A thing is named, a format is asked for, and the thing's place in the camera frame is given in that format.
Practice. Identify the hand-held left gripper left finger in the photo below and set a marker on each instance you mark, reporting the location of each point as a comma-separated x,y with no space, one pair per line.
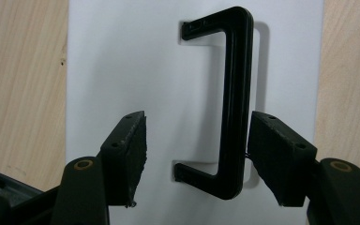
125,156

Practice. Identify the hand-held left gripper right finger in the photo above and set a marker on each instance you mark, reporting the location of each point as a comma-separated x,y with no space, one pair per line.
281,159

